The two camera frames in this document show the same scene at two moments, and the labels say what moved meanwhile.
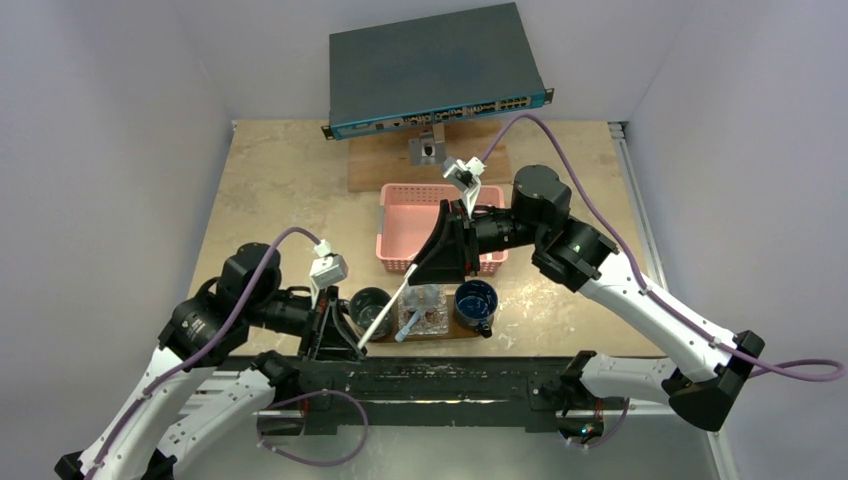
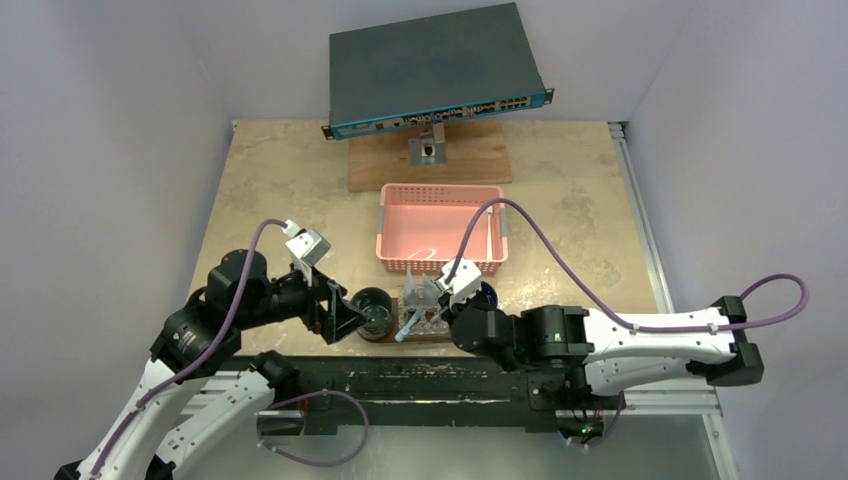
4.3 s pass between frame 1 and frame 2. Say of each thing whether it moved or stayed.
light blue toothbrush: stayed
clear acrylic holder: stayed
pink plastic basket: stayed
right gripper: moved
